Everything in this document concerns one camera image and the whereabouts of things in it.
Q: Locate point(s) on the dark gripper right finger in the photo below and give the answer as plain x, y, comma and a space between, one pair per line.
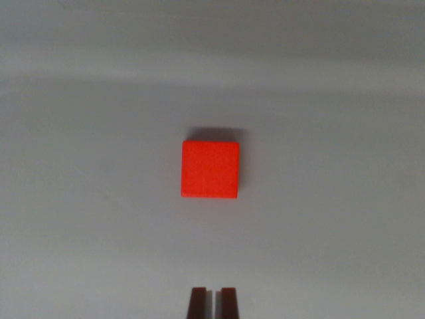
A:
229, 304

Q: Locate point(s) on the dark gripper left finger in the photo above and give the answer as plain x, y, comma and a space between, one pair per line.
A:
198, 304

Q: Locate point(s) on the red wooden block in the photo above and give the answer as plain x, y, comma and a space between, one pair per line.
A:
210, 169

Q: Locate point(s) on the grey plastic tray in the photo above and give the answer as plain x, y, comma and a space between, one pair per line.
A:
99, 99

